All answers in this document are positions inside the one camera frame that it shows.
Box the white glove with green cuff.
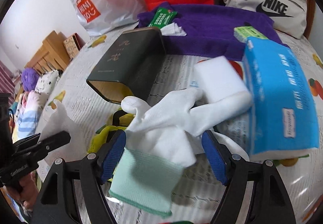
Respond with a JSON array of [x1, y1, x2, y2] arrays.
[[109, 88, 252, 217]]

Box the blue tissue pack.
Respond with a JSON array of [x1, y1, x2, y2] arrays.
[[242, 37, 320, 161]]

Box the white tissue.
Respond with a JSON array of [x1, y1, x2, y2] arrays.
[[160, 23, 187, 37]]

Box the person's left hand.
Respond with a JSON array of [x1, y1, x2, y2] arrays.
[[6, 173, 40, 212]]

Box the yellow black cloth item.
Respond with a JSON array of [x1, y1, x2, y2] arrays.
[[87, 109, 134, 154]]

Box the fruit print tablecloth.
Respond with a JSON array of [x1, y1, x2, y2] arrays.
[[52, 30, 322, 223]]

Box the white spotted plush toy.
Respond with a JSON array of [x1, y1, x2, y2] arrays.
[[35, 70, 60, 95]]

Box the purple plush toy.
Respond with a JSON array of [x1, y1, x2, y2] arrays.
[[21, 68, 40, 92]]

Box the white sponge block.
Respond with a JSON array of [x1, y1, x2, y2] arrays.
[[193, 56, 252, 104]]

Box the dark green tea tin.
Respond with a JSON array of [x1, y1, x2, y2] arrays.
[[86, 27, 166, 104]]

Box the wooden furniture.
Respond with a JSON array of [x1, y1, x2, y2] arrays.
[[25, 31, 71, 75]]

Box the brown patterned box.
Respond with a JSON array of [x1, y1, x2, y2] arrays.
[[63, 33, 85, 60]]

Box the light green wipes packet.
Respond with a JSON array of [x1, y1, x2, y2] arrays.
[[234, 26, 268, 43]]

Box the purple towel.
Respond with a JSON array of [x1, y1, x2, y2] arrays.
[[137, 2, 283, 61]]

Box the green snack packet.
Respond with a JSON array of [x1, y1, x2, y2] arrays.
[[148, 7, 177, 28]]

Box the wooden door frame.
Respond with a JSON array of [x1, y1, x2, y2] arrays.
[[304, 0, 316, 39]]

